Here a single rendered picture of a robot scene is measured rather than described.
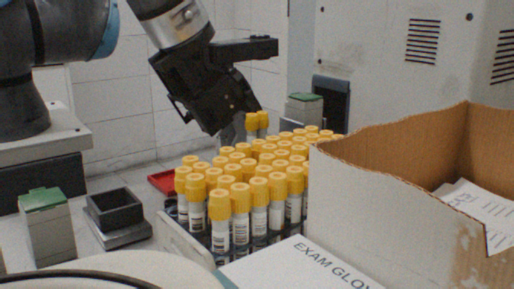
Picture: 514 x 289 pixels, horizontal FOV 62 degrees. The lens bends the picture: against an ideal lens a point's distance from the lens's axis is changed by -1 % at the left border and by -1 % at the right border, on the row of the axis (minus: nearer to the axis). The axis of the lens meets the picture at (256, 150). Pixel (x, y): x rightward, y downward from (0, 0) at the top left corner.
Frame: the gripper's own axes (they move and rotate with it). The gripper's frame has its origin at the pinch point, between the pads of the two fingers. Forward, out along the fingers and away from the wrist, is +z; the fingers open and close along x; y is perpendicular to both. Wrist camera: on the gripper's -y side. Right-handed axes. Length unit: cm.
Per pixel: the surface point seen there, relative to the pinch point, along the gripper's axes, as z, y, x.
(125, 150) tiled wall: 97, -7, -220
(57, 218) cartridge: -15.4, 26.0, 6.4
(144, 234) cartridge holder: -7.5, 21.0, 7.5
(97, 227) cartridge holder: -10.2, 24.2, 4.2
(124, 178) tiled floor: 103, 6, -204
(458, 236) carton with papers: -14.6, 8.8, 37.8
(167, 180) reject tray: -2.6, 13.5, -5.2
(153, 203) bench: -4.8, 17.6, 0.1
